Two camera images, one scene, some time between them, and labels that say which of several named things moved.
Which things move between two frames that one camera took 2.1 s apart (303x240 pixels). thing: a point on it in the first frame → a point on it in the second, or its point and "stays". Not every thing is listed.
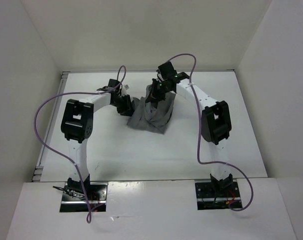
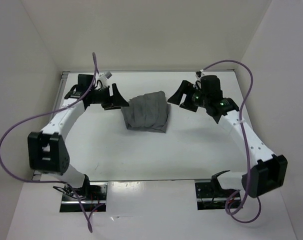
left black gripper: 127,110 → 116,101
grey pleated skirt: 146,116 stays
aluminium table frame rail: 38,173 stays
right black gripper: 153,95 → 184,88
